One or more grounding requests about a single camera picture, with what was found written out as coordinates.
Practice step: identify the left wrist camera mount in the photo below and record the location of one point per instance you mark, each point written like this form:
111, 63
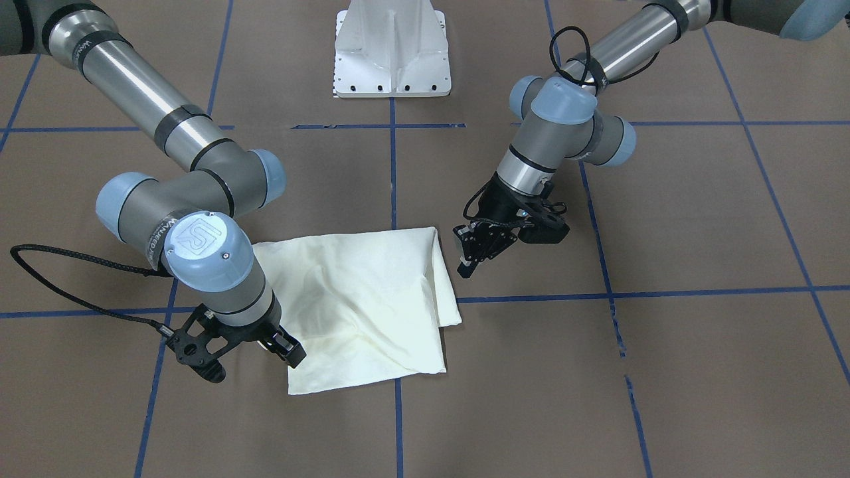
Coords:
546, 222

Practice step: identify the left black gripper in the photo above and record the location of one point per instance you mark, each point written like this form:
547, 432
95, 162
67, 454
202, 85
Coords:
499, 204

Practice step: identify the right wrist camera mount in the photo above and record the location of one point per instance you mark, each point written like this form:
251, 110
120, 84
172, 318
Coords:
190, 344

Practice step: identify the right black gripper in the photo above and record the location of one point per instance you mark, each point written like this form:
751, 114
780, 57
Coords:
247, 333

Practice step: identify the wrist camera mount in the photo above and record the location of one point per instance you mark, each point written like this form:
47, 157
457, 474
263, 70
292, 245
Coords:
190, 344
546, 222

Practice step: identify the cream long sleeve shirt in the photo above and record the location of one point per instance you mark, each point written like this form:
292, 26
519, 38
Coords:
366, 307

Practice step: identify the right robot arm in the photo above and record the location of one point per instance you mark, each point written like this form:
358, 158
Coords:
186, 227

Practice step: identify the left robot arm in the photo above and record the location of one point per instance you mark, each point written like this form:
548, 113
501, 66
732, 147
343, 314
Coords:
560, 119

